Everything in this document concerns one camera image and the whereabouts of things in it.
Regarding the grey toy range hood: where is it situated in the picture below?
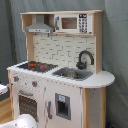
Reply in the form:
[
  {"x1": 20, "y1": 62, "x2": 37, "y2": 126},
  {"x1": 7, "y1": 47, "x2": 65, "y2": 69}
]
[{"x1": 25, "y1": 15, "x2": 53, "y2": 34}]

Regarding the grey toy ice dispenser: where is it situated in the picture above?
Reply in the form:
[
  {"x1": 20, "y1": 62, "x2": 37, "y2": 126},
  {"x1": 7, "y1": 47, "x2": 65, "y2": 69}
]
[{"x1": 55, "y1": 93, "x2": 71, "y2": 120}]

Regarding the right red stove knob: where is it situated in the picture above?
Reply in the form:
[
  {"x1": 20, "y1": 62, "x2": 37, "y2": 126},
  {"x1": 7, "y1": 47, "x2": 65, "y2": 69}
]
[{"x1": 32, "y1": 81, "x2": 38, "y2": 87}]

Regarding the grey backdrop curtain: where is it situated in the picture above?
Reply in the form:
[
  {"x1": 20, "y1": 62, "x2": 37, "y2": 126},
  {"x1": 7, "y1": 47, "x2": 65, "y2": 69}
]
[{"x1": 0, "y1": 0, "x2": 128, "y2": 128}]

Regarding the black toy faucet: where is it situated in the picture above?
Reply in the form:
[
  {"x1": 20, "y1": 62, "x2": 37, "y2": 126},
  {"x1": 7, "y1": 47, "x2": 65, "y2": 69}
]
[{"x1": 75, "y1": 49, "x2": 95, "y2": 71}]

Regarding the white wooden toy kitchen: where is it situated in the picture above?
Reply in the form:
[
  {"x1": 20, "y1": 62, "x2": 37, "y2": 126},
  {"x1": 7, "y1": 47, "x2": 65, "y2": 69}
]
[{"x1": 8, "y1": 10, "x2": 115, "y2": 128}]

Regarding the black toy stovetop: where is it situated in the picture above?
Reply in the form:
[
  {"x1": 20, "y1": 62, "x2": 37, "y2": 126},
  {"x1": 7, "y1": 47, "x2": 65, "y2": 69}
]
[{"x1": 20, "y1": 61, "x2": 56, "y2": 72}]

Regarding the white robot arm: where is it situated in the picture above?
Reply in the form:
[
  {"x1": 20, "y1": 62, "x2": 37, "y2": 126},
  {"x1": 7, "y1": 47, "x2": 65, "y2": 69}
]
[{"x1": 0, "y1": 84, "x2": 9, "y2": 95}]

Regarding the white toy oven door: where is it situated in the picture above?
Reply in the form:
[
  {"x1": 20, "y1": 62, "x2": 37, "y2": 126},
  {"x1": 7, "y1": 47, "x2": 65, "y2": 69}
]
[{"x1": 12, "y1": 85, "x2": 44, "y2": 127}]

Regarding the grey toy sink basin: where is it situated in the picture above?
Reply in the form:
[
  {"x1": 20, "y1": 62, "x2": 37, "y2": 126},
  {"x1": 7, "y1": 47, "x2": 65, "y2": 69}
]
[{"x1": 53, "y1": 67, "x2": 92, "y2": 81}]

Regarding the grey cabinet door handle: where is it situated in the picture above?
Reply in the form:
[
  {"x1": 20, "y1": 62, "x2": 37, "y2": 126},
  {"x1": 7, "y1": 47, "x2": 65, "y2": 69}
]
[{"x1": 47, "y1": 101, "x2": 52, "y2": 119}]

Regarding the toy microwave oven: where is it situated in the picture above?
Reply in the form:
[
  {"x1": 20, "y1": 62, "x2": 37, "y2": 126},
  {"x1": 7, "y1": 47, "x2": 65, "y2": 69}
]
[{"x1": 55, "y1": 14, "x2": 92, "y2": 33}]

